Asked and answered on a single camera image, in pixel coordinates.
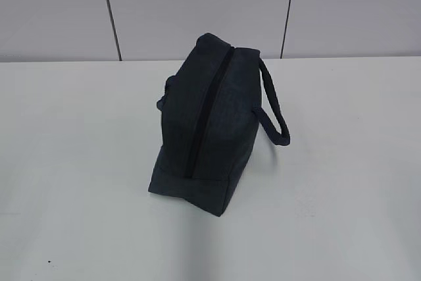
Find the dark blue fabric lunch bag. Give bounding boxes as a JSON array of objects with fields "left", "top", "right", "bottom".
[{"left": 148, "top": 33, "right": 290, "bottom": 217}]

